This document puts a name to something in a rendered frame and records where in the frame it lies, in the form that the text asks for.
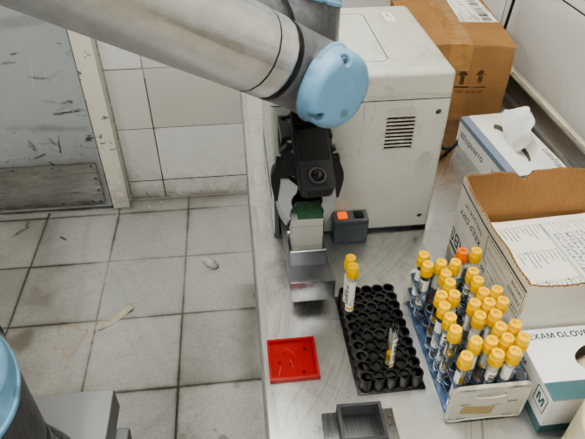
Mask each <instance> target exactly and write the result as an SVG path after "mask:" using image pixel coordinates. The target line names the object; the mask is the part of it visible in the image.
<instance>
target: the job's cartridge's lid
mask: <svg viewBox="0 0 585 439"><path fill-rule="evenodd" d="M291 213H292V214H297V217H298V220H309V219H323V218H324V216H323V211H322V207H321V204H320V201H319V200H311V201H298V202H295V206H293V207H292V210H291Z"/></svg>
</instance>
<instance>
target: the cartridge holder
mask: <svg viewBox="0 0 585 439"><path fill-rule="evenodd" d="M321 422H322V429H323V435H324V439H400V437H399V433H398V430H397V426H396V422H395V419H394V415H393V409H392V408H389V409H383V408H382V406H381V402H380V401H377V402H356V403H345V404H337V405H336V412H334V413H324V414H321Z"/></svg>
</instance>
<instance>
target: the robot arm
mask: <svg viewBox="0 0 585 439"><path fill-rule="evenodd" d="M0 5H1V6H3V7H6V8H9V9H11V10H15V11H18V12H21V13H23V14H25V15H28V16H31V17H34V18H37V19H40V20H43V21H45V22H47V23H50V24H55V25H56V26H59V27H62V28H65V29H66V30H71V31H74V32H76V33H78V34H81V35H84V36H87V37H90V38H93V39H96V40H98V41H100V42H103V43H106V44H110V45H112V46H115V47H118V48H120V49H123V50H125V51H129V52H132V53H134V54H137V55H139V56H142V57H146V58H149V59H151V60H154V61H157V62H159V63H161V64H166V65H168V66H171V67H173V68H176V69H179V70H181V71H185V72H188V73H191V74H192V75H195V76H198V77H201V78H204V79H207V80H210V81H212V82H214V83H217V84H222V85H224V86H226V87H229V88H232V89H234V90H236V91H241V92H244V93H246V94H248V95H251V96H254V97H256V98H260V99H263V100H265V101H267V102H270V103H273V104H276V105H279V106H282V107H285V108H286V109H288V110H290V112H289V115H285V116H278V148H279V154H280V157H279V156H276V157H275V163H274V164H273V165H272V169H271V174H270V177H271V185H272V192H273V196H274V199H275V202H276V206H277V209H278V212H279V216H280V218H281V219H282V221H283V222H284V224H285V225H286V226H287V225H289V223H290V221H291V214H290V212H291V210H292V209H293V203H292V200H293V197H294V196H295V194H296V193H297V191H298V186H299V194H300V196H301V197H302V198H306V199H307V198H317V197H320V198H319V201H320V204H321V207H322V211H323V215H324V221H323V223H326V222H327V220H328V219H329V217H330V216H331V214H332V212H333V209H334V208H335V205H336V203H337V199H338V197H339V195H340V190H341V187H342V184H343V180H344V172H343V168H342V165H341V163H340V155H339V153H338V152H337V153H334V154H333V152H334V151H336V147H335V144H333V143H332V138H333V134H332V132H331V128H334V127H338V126H340V125H343V124H345V122H347V121H348V120H349V119H350V118H352V117H353V115H354V114H355V113H356V112H357V111H358V109H359V108H360V105H361V104H362V103H363V99H364V98H365V97H366V92H367V89H368V83H369V75H368V69H367V67H366V63H365V61H364V60H363V59H362V57H361V56H360V55H358V54H357V53H355V52H353V51H351V50H349V49H347V47H346V46H345V45H344V44H343V43H341V42H339V32H340V8H341V7H342V2H341V0H0ZM287 118H289V119H287ZM283 119H285V122H284V121H282V120H283ZM292 176H294V177H292ZM296 179H297V180H298V184H297V180H296ZM0 439H71V438H70V437H69V436H67V435H66V434H65V433H64V432H62V431H60V430H59V429H56V428H54V427H53V426H51V425H50V424H48V423H46V422H45V421H44V418H43V416H42V414H41V412H40V410H39V408H38V406H37V404H36V402H35V400H34V398H33V396H32V394H31V392H30V390H29V388H28V386H27V384H26V382H25V379H24V377H23V375H22V372H21V370H20V368H19V365H18V362H17V358H16V356H15V354H14V352H13V351H12V349H11V347H10V344H9V343H8V340H7V338H6V336H5V333H4V331H3V329H2V327H1V324H0Z"/></svg>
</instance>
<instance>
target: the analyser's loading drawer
mask: <svg viewBox="0 0 585 439"><path fill-rule="evenodd" d="M279 218H280V217H279ZM280 224H281V231H282V237H283V243H284V249H285V256H286V267H287V273H288V280H289V286H290V292H291V302H297V301H318V300H329V299H334V295H335V282H336V280H335V278H333V277H332V273H331V269H330V266H329V261H328V258H327V253H326V246H325V242H324V239H322V249H314V250H302V251H292V246H291V240H290V223H289V225H287V226H286V225H285V224H284V222H283V221H282V219H280Z"/></svg>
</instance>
